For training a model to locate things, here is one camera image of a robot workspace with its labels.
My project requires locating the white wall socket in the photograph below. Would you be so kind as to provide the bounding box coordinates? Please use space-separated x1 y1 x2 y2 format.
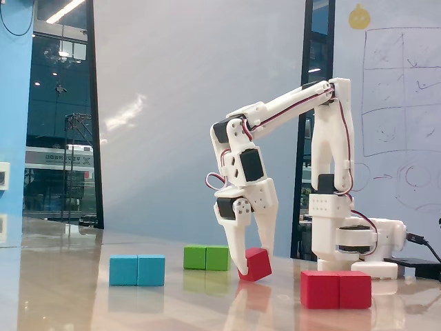
0 161 11 191

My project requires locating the thin black hanging cable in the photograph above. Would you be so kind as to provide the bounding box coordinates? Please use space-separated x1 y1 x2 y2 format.
0 0 37 37

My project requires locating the flat black box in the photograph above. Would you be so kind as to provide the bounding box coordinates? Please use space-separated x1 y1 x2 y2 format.
383 257 441 279

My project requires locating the long green block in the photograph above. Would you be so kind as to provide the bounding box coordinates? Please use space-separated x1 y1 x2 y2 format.
183 244 232 272

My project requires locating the small red cube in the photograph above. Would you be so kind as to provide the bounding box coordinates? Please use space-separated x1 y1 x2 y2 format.
237 247 273 282

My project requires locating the black cable with plug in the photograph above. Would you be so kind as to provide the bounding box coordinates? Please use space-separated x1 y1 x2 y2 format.
404 232 441 263

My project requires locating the black window frame post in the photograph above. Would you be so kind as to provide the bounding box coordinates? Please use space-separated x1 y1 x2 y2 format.
84 0 105 230

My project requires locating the long blue block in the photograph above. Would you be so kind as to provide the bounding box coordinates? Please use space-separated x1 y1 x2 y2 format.
109 254 166 287

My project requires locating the long red block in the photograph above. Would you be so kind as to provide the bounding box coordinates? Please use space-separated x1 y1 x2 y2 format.
300 270 373 310

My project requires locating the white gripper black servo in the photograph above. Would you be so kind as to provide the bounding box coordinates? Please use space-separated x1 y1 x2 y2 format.
214 178 279 274

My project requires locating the whiteboard with marker drawings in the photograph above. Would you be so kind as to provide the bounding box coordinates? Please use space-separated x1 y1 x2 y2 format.
331 0 441 249

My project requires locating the yellow round sticker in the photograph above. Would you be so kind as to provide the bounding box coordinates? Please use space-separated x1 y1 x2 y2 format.
348 3 373 30

